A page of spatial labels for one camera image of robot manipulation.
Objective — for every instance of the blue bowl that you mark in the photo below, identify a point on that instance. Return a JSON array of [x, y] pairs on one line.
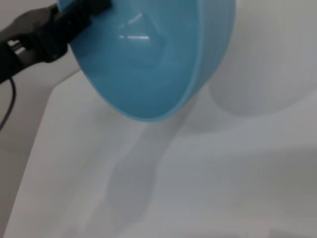
[[148, 74]]

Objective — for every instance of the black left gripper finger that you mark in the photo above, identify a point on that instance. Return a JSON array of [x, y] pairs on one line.
[[81, 17]]

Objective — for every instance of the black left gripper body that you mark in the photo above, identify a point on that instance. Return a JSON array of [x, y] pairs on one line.
[[32, 39]]

